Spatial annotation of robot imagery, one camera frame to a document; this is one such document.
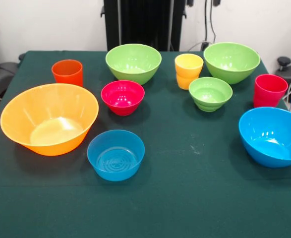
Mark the yellow plastic cup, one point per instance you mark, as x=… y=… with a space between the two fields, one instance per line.
x=188 y=74

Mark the small pink plastic bowl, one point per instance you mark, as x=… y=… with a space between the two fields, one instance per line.
x=121 y=106

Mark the large green plastic bowl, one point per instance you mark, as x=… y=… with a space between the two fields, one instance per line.
x=230 y=74
x=133 y=74

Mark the small blue plastic bowl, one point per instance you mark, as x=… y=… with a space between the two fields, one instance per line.
x=115 y=171

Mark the small green plastic bowl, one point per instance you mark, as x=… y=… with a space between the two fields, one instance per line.
x=209 y=104

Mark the dark green table cloth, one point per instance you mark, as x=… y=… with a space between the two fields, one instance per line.
x=185 y=198

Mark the orange plastic cup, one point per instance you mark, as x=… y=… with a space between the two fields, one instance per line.
x=67 y=77

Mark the black plug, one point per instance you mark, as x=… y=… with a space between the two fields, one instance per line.
x=205 y=45

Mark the large blue plastic bowl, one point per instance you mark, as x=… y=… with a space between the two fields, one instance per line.
x=259 y=153

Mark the large orange plastic bowl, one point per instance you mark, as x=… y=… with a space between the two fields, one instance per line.
x=23 y=111

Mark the red plastic cup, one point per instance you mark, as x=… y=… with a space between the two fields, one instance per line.
x=269 y=98

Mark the black round knob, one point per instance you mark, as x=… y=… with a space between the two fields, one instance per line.
x=283 y=60

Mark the black chair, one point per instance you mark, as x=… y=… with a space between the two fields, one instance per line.
x=1 y=74

